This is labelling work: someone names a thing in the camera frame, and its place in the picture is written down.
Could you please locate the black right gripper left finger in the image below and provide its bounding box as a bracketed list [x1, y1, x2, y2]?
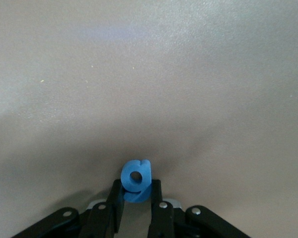
[11, 178, 126, 238]

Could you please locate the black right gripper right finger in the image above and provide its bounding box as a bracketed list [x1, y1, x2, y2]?
[148, 178, 251, 238]

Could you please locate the blue lowercase letter g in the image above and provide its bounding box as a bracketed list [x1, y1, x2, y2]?
[120, 159, 152, 204]

